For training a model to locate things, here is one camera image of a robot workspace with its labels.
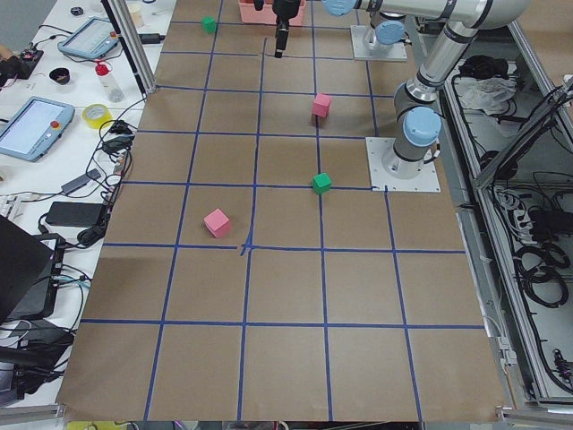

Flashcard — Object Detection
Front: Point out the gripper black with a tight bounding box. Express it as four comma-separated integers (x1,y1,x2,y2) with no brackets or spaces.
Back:
272,0,299,58

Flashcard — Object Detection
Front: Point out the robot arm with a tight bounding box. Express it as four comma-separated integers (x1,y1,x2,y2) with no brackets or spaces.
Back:
322,0,530,143
370,11,407,46

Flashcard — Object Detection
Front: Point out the pink plastic bin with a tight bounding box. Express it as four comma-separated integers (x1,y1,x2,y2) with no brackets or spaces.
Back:
238,0,306,27

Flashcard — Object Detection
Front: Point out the green cube near bin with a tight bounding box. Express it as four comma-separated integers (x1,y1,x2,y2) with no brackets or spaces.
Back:
201,16,217,34

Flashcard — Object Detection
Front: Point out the pink cube near centre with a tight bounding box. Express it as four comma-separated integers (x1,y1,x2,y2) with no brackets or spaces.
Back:
311,93,332,118

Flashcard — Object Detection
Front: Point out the pink cube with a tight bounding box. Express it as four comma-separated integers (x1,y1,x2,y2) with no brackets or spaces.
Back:
203,209,232,238
311,93,332,118

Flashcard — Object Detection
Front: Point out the green cube near base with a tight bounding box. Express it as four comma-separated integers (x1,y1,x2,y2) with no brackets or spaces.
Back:
312,172,332,195

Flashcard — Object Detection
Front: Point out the clear bottle red cap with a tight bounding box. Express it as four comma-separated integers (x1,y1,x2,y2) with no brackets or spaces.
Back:
95,61,124,103

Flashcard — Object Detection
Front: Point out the teach pendant far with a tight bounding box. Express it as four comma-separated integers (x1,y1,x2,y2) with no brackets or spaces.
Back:
57,18,118,60

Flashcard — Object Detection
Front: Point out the teach pendant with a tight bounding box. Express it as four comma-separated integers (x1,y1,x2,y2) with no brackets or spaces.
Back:
1,97,75,162
57,18,118,60

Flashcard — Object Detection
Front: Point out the pink cube far side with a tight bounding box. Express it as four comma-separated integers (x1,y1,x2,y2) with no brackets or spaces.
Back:
203,209,232,238

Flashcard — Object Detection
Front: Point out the yellow tape roll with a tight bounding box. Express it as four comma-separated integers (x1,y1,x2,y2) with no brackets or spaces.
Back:
81,103,113,130

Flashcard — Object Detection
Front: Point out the white rag pile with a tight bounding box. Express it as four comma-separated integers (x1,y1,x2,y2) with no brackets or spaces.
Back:
460,77,517,116

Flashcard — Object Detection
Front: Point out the black bowl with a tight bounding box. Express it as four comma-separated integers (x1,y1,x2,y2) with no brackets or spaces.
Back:
48,67,71,85

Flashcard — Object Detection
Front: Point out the teach pendant near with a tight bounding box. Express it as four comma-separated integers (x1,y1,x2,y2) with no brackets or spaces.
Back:
1,97,75,162

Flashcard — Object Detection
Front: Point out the black power adapter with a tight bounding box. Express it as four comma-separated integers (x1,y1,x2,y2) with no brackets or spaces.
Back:
46,202,105,228

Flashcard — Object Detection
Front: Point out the black laptop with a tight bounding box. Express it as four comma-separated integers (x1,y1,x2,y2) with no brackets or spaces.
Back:
1,217,64,323

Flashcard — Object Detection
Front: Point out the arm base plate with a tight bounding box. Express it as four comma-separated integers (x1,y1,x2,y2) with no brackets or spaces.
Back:
365,137,440,193
350,25,407,62

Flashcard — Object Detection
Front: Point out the aluminium frame post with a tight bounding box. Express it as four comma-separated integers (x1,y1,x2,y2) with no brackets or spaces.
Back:
100,0,157,97

